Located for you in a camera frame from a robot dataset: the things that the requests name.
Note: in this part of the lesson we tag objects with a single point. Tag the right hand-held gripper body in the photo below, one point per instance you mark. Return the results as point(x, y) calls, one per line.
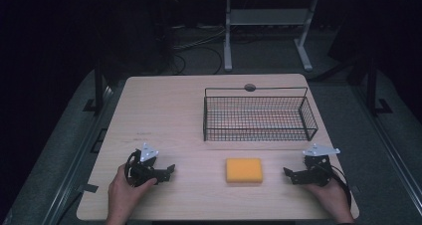
point(318, 167)

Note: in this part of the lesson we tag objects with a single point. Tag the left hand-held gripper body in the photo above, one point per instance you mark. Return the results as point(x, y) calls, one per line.
point(145, 153)

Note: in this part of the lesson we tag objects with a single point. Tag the person's right hand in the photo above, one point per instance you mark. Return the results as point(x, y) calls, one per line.
point(333, 198)

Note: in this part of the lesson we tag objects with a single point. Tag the person's left hand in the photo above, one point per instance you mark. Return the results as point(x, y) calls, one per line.
point(122, 195)

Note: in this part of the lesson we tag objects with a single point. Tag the yellow sponge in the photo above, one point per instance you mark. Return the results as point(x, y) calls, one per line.
point(244, 170)

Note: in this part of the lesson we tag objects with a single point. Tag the grey tape strip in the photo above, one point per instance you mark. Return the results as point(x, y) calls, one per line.
point(88, 187)

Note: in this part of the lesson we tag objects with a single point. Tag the grey table grommet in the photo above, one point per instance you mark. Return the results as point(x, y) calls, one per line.
point(250, 87)

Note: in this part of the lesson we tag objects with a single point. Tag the white metal stand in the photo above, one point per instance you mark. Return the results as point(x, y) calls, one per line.
point(265, 16)

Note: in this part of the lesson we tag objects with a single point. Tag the metal floor rail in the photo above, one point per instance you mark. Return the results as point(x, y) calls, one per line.
point(79, 158)
point(391, 152)

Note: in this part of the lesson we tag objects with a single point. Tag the black metal post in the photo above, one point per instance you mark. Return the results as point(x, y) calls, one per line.
point(372, 85)
point(98, 85)

